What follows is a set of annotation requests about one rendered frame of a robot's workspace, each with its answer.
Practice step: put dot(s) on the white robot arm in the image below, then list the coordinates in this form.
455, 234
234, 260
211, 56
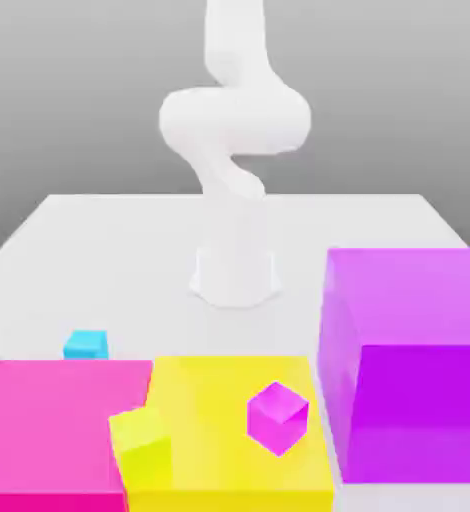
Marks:
235, 120

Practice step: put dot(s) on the large yellow box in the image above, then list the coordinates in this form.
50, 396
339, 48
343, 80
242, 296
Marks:
219, 460

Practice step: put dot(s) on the small cyan cube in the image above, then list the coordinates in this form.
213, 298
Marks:
86, 345

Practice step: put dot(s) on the small magenta cube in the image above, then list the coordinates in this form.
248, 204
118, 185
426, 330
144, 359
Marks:
277, 420

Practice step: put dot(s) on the small yellow cube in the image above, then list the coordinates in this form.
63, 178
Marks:
141, 444

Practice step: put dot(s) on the large purple box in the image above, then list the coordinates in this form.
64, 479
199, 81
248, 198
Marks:
411, 360

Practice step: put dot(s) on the large pink box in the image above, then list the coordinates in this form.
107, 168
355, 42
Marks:
43, 428

